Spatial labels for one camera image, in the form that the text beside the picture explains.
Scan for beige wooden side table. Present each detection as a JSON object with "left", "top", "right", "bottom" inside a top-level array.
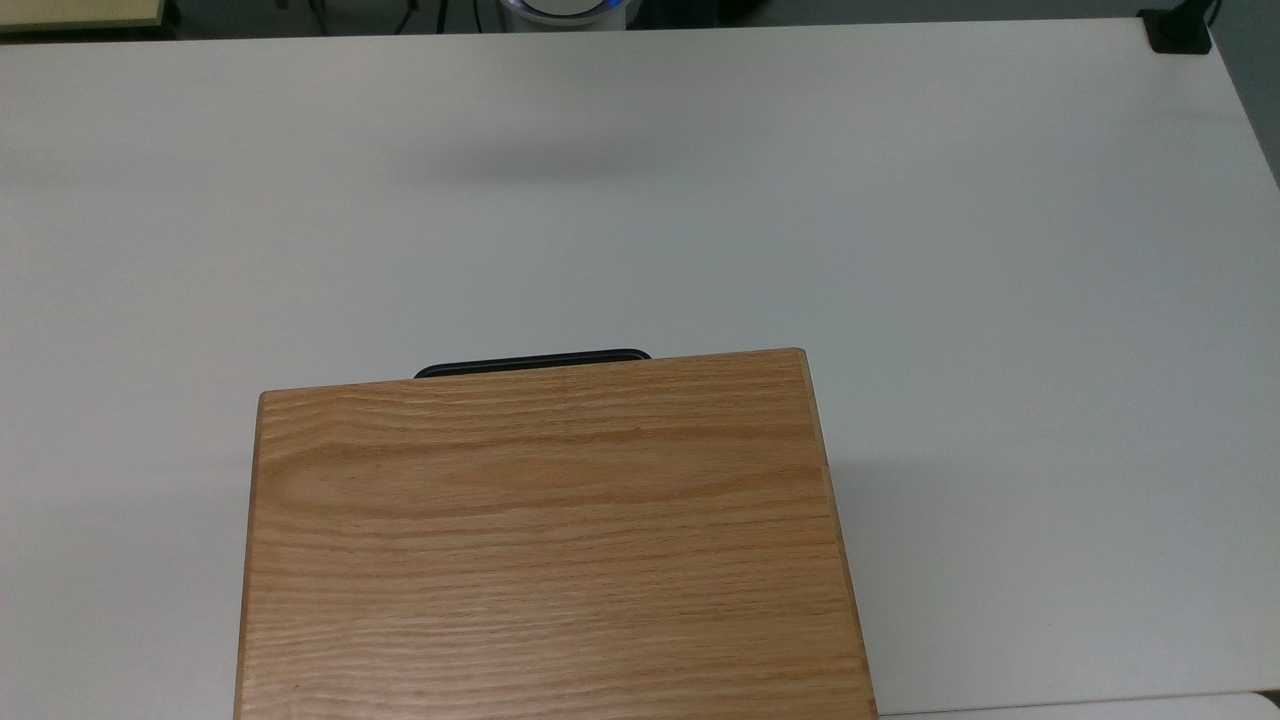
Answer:
[{"left": 0, "top": 0, "right": 167, "bottom": 34}]

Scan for black table clamp mount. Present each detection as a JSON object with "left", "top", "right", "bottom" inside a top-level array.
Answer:
[{"left": 1138, "top": 0, "right": 1217, "bottom": 55}]

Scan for light oak wooden cabinet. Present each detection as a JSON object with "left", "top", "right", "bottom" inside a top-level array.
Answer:
[{"left": 234, "top": 347, "right": 879, "bottom": 720}]

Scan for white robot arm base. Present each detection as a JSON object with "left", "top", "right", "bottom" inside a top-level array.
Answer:
[{"left": 497, "top": 0, "right": 641, "bottom": 32}]

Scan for wooden drawer with black handle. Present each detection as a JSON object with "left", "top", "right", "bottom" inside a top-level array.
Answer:
[{"left": 414, "top": 349, "right": 653, "bottom": 379}]

